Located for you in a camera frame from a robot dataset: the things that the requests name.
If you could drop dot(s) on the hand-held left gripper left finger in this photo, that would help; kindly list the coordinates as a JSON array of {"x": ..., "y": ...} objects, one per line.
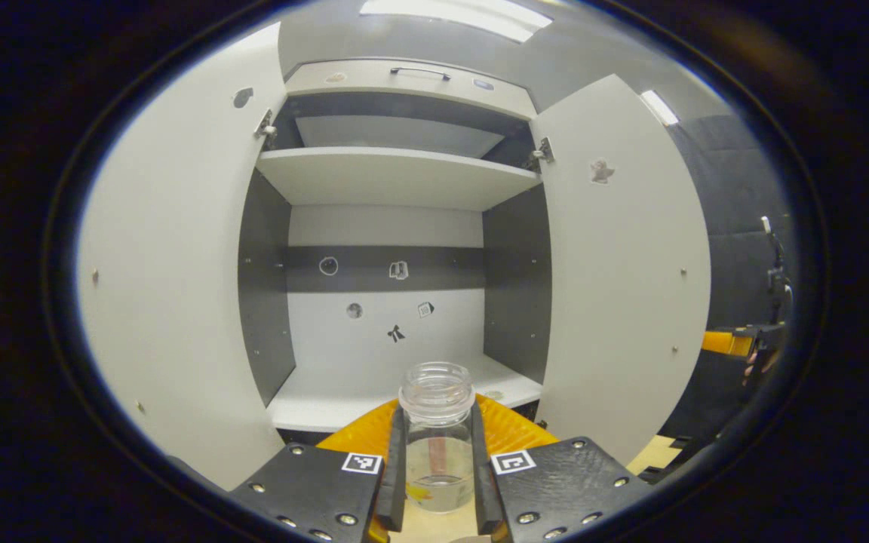
[{"x": 393, "y": 483}]

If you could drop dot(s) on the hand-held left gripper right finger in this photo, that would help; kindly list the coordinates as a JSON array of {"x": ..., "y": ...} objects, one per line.
[{"x": 483, "y": 483}]

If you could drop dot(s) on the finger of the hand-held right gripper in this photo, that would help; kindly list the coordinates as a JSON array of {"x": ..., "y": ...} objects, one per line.
[{"x": 725, "y": 343}]

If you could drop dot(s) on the round brown coaster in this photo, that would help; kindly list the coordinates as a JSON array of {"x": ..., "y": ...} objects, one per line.
[{"x": 472, "y": 539}]

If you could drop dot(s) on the clear glass bottle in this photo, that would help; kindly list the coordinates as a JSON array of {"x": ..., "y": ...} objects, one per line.
[{"x": 437, "y": 400}]

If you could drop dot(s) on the white cabinet door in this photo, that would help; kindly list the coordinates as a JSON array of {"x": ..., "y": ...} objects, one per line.
[
  {"x": 623, "y": 302},
  {"x": 178, "y": 264}
]

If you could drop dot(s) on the white and grey cabinet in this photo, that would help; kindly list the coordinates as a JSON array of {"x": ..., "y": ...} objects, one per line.
[{"x": 382, "y": 226}]

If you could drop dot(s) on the white cabinet shelf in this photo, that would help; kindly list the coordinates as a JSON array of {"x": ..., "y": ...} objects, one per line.
[
  {"x": 329, "y": 400},
  {"x": 397, "y": 177}
]

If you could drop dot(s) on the metal door hinge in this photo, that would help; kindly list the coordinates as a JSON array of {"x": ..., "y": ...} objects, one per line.
[
  {"x": 267, "y": 130},
  {"x": 541, "y": 153}
]

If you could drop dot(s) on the white cabinet drawer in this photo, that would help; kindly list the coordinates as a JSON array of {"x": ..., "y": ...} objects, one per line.
[{"x": 404, "y": 87}]

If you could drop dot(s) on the dark stand with white clip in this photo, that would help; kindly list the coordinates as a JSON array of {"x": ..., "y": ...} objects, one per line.
[{"x": 778, "y": 279}]

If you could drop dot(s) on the dark quilted padding blanket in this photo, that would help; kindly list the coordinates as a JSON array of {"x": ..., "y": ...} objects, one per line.
[{"x": 729, "y": 188}]

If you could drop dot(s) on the small ceiling light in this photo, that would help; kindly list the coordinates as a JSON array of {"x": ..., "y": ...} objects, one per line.
[{"x": 659, "y": 107}]

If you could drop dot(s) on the long ceiling light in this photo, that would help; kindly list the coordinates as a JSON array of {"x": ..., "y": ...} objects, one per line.
[{"x": 457, "y": 15}]

